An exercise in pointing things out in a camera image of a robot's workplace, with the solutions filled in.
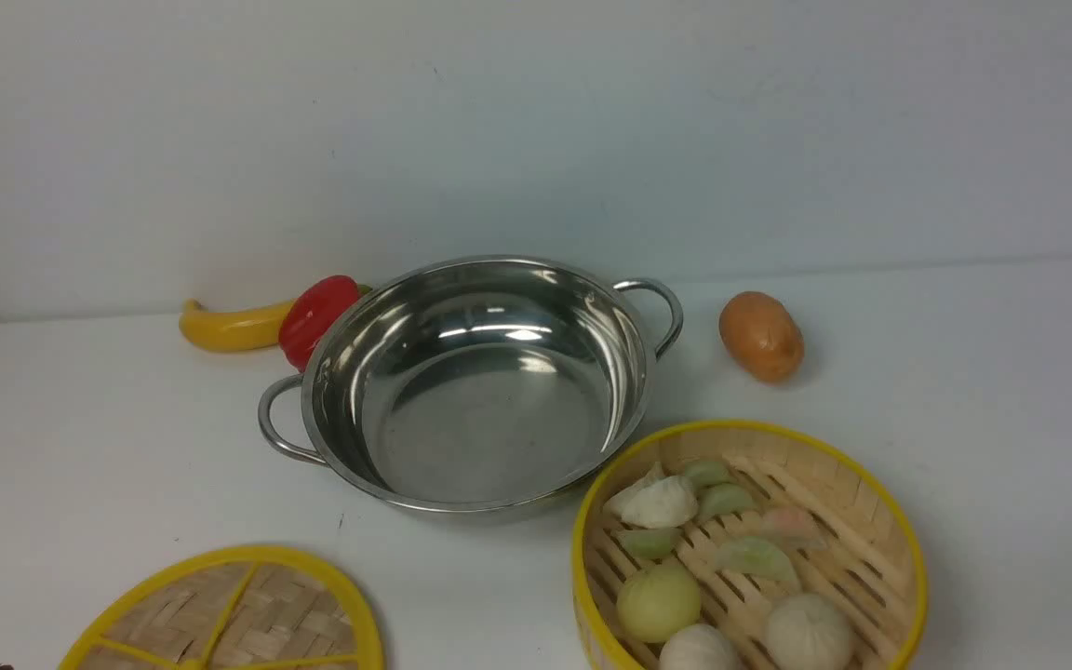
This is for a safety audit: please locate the yellow-green round bun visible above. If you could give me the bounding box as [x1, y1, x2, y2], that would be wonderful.
[616, 561, 702, 644]

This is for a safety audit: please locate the yellow bamboo steamer lid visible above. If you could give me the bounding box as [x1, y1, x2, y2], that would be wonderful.
[60, 544, 386, 669]

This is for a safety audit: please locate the stainless steel two-handled pot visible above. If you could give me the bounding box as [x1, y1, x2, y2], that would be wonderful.
[257, 255, 685, 516]

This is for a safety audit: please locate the white dumpling back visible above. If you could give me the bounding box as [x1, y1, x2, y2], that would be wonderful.
[602, 461, 666, 517]

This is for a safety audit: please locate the green dumpling top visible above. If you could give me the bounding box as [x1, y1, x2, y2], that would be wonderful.
[679, 459, 732, 491]

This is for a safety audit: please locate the white round bun front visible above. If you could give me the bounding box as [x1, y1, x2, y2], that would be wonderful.
[658, 623, 744, 670]

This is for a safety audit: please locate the white round bun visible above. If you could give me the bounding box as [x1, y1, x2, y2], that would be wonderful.
[658, 623, 744, 670]
[763, 593, 855, 669]

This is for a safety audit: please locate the yellow toy banana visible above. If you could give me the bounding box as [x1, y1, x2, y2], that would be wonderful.
[179, 300, 294, 355]

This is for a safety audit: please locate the green dumpling left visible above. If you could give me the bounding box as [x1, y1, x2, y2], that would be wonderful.
[614, 528, 682, 561]

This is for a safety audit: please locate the white folded dumpling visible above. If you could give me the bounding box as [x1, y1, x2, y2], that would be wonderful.
[620, 476, 698, 528]

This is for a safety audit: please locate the brown toy potato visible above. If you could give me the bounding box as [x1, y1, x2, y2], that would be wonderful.
[718, 291, 807, 384]

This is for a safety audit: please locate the green dumpling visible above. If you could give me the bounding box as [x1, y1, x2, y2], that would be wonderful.
[679, 459, 732, 491]
[712, 535, 800, 589]
[614, 528, 682, 561]
[693, 482, 757, 525]

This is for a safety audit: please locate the red toy bell pepper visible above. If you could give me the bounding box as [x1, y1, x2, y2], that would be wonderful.
[279, 276, 363, 372]

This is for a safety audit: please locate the green dumpling upper middle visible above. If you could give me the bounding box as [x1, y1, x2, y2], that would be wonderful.
[693, 482, 757, 525]

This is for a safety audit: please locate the green dumpling centre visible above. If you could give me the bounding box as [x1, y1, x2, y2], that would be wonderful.
[712, 535, 800, 589]

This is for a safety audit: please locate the pink dumpling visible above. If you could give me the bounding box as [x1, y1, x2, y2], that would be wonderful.
[750, 506, 828, 550]

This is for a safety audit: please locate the yellow bamboo steamer basket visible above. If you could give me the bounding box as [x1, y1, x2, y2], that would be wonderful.
[571, 420, 929, 669]

